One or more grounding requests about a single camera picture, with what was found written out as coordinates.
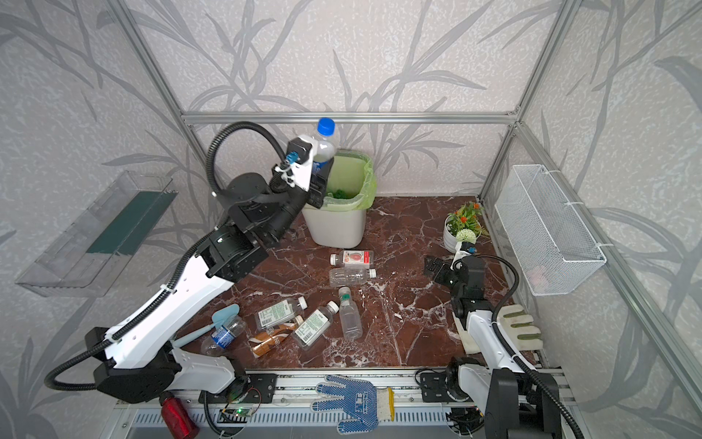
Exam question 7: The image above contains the blue label pepsi bottle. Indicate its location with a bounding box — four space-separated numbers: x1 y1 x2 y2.
313 117 337 174

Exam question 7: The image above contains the brown tea bottle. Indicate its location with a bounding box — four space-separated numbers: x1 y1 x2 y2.
248 316 303 359

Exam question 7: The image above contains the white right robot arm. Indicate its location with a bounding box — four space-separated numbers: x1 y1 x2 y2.
423 251 585 438

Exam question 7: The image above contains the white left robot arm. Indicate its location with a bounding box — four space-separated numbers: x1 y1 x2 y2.
44 122 334 404

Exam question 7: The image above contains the green bin liner bag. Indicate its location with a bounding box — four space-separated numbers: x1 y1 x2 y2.
321 150 378 211

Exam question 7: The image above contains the white plastic trash bin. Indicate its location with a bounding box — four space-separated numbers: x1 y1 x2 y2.
303 206 367 249

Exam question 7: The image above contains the potted artificial flower plant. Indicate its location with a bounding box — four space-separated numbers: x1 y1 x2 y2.
444 202 490 252

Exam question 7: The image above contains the beige striped oven mitt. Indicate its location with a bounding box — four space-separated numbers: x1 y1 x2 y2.
453 304 543 355

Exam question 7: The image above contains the guava juice bottle red label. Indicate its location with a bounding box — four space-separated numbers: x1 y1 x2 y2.
329 250 375 268

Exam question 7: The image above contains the clear unlabelled bottle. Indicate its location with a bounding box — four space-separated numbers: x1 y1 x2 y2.
329 267 377 288

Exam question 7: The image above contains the clear bottle green cap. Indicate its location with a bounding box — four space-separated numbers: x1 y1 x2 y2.
338 286 363 341

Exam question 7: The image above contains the white label bottle left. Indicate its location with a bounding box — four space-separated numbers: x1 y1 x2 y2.
255 296 307 330

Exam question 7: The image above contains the light blue spatula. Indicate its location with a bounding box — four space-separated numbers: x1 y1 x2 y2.
171 304 239 349

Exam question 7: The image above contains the blue label bottle far left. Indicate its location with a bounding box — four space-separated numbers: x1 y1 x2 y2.
200 316 247 357

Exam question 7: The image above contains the blue dotted work glove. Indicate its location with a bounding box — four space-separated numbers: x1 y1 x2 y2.
311 375 395 435

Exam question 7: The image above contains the green circuit board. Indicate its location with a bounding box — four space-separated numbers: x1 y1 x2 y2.
218 407 258 424

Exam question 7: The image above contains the red spray bottle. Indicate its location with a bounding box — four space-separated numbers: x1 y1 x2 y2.
159 391 199 439

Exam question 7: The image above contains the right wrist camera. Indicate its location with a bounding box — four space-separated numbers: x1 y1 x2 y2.
451 241 476 271

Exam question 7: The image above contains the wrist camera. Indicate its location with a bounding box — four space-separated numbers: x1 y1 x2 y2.
451 241 476 271
273 135 319 191

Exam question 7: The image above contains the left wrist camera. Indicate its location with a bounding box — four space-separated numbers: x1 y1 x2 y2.
273 135 319 191

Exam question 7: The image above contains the white wire mesh basket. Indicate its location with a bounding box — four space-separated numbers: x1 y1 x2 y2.
495 165 607 296

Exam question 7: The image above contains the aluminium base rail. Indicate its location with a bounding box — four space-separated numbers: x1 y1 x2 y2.
112 367 577 439

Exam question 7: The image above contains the clear wall shelf tray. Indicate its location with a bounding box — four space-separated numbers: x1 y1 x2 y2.
16 171 177 298

